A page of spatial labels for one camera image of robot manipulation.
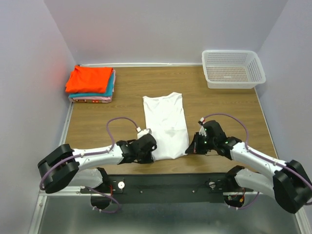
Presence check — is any aluminium frame rail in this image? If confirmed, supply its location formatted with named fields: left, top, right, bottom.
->
left=29, top=104, right=312, bottom=234

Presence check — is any teal folded t shirt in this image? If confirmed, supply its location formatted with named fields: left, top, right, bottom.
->
left=69, top=70, right=116, bottom=98

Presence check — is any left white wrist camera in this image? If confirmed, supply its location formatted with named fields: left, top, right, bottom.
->
left=136, top=127, right=152, bottom=139

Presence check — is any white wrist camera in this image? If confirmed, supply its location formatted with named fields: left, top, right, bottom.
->
left=198, top=117, right=207, bottom=137
left=136, top=127, right=152, bottom=139

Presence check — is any white plastic basket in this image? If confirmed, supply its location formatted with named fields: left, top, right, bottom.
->
left=202, top=50, right=266, bottom=89

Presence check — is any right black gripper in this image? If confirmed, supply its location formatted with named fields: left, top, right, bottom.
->
left=185, top=131, right=216, bottom=154

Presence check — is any pink folded t shirt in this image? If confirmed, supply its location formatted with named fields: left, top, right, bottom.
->
left=69, top=70, right=117, bottom=104

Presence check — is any white back edge strip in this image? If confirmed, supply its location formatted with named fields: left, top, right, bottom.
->
left=80, top=62, right=202, bottom=68

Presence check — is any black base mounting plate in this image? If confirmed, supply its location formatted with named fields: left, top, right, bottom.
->
left=80, top=173, right=249, bottom=209

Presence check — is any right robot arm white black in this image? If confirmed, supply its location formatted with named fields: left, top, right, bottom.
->
left=185, top=118, right=312, bottom=214

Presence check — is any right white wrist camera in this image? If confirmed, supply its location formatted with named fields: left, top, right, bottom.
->
left=198, top=117, right=207, bottom=137

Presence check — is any orange folded t shirt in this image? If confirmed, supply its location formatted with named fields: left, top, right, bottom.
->
left=65, top=65, right=113, bottom=94

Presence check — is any white t shirt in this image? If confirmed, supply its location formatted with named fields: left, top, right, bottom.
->
left=143, top=92, right=189, bottom=161

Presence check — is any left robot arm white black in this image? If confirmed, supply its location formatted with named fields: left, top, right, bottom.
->
left=38, top=133, right=157, bottom=194

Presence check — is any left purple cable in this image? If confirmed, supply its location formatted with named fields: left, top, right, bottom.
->
left=39, top=117, right=121, bottom=215

